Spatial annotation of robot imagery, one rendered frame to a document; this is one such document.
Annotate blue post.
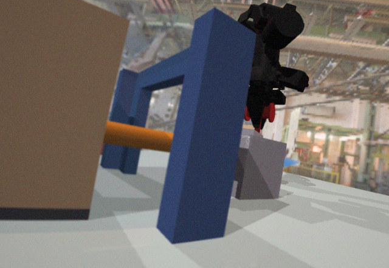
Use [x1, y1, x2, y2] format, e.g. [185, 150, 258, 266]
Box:
[203, 23, 256, 240]

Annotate red and grey crank handle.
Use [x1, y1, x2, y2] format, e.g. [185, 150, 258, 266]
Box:
[242, 103, 275, 138]

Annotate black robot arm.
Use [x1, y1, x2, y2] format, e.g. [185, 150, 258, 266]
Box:
[238, 2, 309, 92]

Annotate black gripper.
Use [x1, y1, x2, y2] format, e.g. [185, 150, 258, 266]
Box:
[246, 52, 286, 129]

